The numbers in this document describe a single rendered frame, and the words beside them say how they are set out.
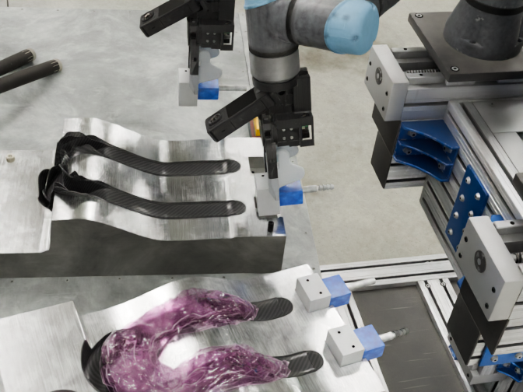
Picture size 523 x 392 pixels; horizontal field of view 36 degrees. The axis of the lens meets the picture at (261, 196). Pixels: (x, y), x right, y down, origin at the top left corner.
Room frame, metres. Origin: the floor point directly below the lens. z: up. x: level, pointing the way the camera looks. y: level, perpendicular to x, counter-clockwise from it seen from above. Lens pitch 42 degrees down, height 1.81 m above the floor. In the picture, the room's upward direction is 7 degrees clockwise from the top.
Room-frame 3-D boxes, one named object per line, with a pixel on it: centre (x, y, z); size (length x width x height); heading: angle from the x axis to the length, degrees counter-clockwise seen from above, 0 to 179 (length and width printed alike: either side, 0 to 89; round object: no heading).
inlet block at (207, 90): (1.26, 0.12, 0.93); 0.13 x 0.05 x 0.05; 100
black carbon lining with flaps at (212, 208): (1.00, 0.20, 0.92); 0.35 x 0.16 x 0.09; 100
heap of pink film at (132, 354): (0.68, 0.07, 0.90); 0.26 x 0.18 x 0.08; 118
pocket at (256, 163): (1.10, 0.01, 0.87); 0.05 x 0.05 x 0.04; 10
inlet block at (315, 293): (0.85, -0.14, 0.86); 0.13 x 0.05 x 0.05; 118
